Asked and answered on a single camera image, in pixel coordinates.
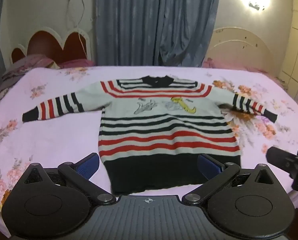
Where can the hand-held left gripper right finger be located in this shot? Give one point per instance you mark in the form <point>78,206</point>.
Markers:
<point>210,166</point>

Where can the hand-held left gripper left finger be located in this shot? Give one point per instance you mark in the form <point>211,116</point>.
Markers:
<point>89,166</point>

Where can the striped knit sweater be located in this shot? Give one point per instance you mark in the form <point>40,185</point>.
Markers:
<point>164,130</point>

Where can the floral purple bedsheet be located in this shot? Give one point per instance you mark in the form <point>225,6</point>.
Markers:
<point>51,130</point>

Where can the pink bedding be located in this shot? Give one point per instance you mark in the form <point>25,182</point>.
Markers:
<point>213,63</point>

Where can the cream wardrobe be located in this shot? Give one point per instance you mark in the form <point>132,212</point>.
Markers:
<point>297,50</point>

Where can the magenta pillow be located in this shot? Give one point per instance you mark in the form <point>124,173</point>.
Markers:
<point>76,63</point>

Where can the striped folded blanket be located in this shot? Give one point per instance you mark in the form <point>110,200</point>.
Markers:
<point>26,66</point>

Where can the cream round headboard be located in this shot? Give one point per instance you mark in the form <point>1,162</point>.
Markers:
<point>238,47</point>

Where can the red heart-shaped headboard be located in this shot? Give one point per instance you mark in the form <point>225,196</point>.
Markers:
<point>46,45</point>

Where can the blue grey curtain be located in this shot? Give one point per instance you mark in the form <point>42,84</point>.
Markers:
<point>156,22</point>

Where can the wall lamp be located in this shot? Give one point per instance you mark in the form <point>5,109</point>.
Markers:
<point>256,5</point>

